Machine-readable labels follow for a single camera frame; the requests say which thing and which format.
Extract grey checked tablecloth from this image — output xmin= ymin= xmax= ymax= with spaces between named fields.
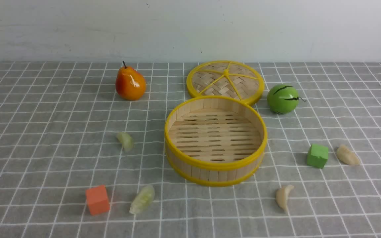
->
xmin=0 ymin=61 xmax=381 ymax=238

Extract white dumpling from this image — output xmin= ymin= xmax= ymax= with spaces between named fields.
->
xmin=275 ymin=185 xmax=294 ymax=214
xmin=336 ymin=144 xmax=361 ymax=166

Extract small green dumpling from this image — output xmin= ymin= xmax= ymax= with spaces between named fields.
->
xmin=116 ymin=132 xmax=134 ymax=152

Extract large green dumpling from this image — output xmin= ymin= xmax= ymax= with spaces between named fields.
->
xmin=129 ymin=185 xmax=155 ymax=215

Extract orange toy pear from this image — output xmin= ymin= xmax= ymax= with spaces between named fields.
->
xmin=115 ymin=61 xmax=146 ymax=101

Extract bamboo steamer tray yellow rim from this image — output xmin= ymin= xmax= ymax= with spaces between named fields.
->
xmin=164 ymin=96 xmax=268 ymax=186

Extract woven bamboo steamer lid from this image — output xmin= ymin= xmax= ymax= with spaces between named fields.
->
xmin=186 ymin=60 xmax=265 ymax=105

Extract green foam cube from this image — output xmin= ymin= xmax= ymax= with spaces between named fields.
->
xmin=306 ymin=143 xmax=329 ymax=169

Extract orange foam cube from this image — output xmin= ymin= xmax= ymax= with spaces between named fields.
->
xmin=86 ymin=185 xmax=110 ymax=216

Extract green toy watermelon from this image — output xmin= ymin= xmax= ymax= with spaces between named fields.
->
xmin=267 ymin=83 xmax=307 ymax=114

